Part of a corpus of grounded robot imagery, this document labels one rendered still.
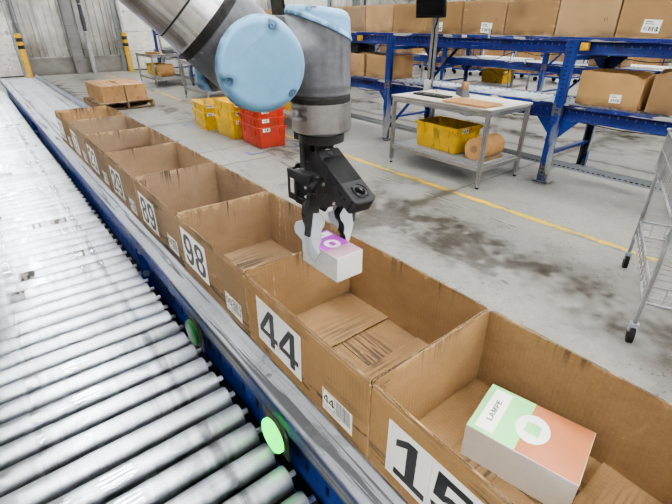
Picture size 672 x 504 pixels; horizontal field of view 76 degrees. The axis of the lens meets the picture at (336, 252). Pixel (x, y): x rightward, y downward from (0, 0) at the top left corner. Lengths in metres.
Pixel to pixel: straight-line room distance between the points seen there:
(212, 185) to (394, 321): 0.95
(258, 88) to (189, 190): 1.22
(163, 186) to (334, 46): 1.10
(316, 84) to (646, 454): 0.71
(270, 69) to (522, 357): 0.62
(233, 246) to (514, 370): 0.86
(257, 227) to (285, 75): 0.93
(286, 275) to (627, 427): 0.66
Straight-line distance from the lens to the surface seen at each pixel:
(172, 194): 1.65
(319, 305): 1.07
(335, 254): 0.70
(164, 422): 1.05
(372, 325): 1.00
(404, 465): 0.68
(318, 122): 0.64
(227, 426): 1.03
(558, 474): 0.73
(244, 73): 0.46
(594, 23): 5.29
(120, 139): 2.38
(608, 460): 0.86
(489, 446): 0.75
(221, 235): 1.31
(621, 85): 4.91
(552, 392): 0.84
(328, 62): 0.63
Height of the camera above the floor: 1.50
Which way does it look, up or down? 28 degrees down
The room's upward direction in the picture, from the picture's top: straight up
